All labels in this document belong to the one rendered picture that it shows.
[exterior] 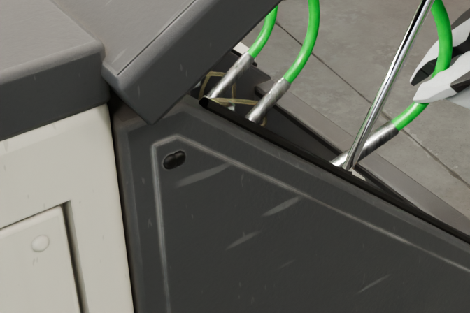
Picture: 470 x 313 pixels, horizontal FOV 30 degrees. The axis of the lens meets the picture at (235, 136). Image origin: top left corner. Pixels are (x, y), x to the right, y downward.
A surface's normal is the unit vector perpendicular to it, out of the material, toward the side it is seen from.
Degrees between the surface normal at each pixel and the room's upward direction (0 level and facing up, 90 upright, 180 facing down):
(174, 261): 90
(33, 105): 90
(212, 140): 90
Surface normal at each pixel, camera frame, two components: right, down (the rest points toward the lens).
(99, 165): 0.56, 0.47
